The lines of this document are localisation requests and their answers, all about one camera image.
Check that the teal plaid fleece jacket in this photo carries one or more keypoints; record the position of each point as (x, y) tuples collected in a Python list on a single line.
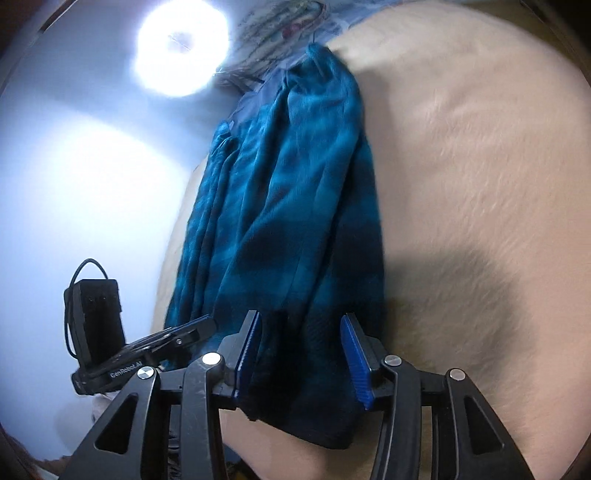
[(286, 207)]

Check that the beige blanket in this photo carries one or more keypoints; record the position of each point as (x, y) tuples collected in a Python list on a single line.
[(461, 184)]

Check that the blue checkered bed sheet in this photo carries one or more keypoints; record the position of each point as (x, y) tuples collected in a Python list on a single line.
[(344, 23)]

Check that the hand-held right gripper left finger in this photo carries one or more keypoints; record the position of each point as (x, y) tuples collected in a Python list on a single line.
[(247, 346)]

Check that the folded floral quilt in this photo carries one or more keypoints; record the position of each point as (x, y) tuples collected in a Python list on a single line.
[(286, 27)]

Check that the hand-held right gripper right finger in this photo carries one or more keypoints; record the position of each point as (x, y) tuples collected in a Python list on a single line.
[(355, 360)]

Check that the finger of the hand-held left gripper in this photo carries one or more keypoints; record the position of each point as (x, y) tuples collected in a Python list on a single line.
[(191, 328)]

